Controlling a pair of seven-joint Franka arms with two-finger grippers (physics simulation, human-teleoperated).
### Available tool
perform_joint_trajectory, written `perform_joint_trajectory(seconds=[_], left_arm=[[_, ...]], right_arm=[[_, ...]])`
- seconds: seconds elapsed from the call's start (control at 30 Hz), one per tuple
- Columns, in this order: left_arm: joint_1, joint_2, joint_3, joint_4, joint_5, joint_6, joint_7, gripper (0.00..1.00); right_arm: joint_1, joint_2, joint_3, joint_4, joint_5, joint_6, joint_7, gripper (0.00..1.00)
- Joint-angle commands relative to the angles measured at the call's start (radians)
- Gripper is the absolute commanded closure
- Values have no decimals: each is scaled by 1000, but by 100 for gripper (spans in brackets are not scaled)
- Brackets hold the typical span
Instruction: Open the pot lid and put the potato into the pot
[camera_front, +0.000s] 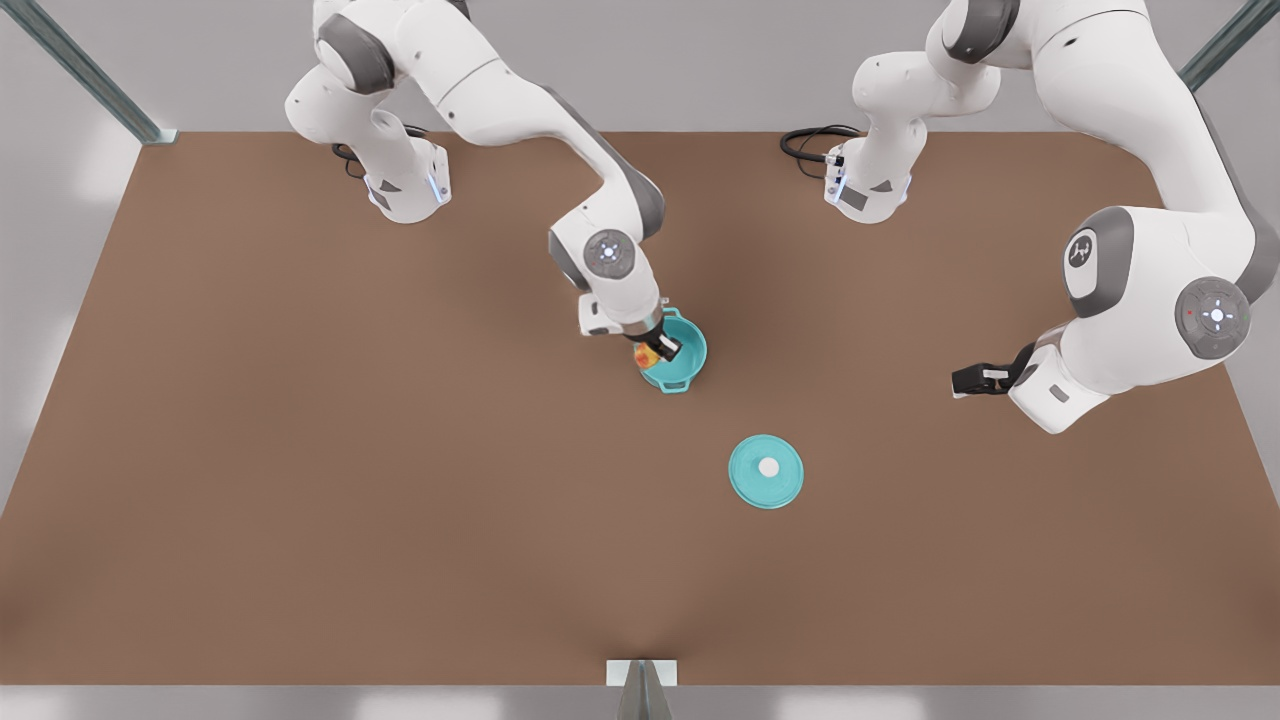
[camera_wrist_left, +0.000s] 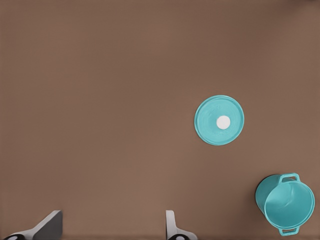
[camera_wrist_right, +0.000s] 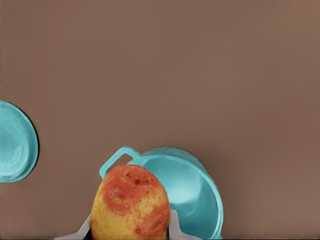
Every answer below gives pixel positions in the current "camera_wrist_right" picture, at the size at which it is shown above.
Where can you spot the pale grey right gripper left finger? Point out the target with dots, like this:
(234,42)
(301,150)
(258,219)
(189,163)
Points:
(77,231)

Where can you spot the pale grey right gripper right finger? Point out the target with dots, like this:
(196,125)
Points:
(176,228)

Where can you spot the red and yellow potato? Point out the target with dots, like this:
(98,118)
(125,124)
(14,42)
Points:
(131,205)

